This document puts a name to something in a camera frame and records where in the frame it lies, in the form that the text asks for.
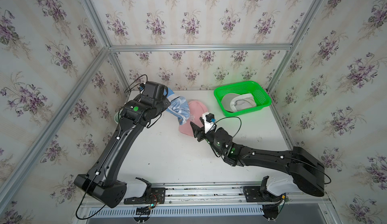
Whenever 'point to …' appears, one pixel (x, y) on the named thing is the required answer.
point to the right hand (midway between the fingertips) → (197, 121)
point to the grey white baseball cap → (233, 102)
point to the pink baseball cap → (197, 109)
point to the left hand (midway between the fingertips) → (168, 101)
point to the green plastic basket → (262, 98)
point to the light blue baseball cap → (179, 107)
